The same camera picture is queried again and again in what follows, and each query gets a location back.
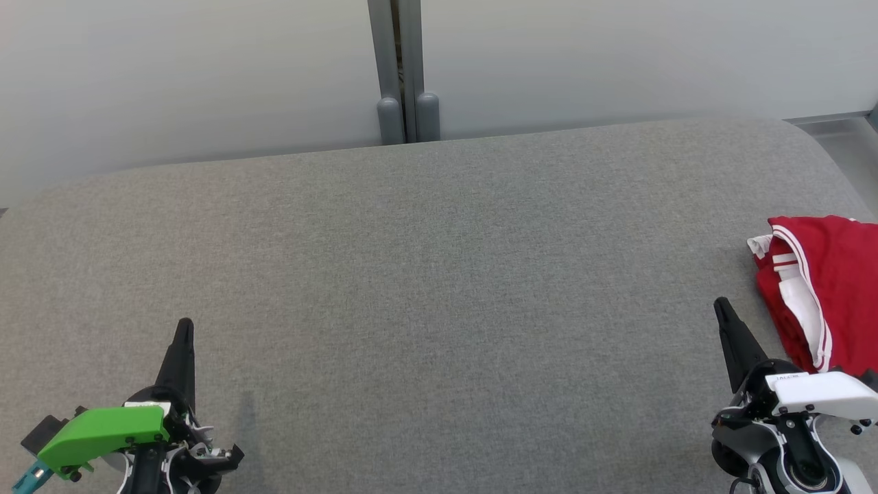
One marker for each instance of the grey floor rail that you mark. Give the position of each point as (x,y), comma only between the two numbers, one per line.
(830,118)

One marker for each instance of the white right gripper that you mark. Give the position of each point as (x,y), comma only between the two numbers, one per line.
(823,394)

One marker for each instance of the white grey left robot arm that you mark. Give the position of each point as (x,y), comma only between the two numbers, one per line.
(178,473)

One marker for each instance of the red basketball jersey number 23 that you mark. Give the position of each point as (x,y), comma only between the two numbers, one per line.
(844,288)

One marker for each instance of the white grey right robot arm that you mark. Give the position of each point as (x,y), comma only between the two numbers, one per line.
(796,466)

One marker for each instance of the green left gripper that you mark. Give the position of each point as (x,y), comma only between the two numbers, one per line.
(103,432)

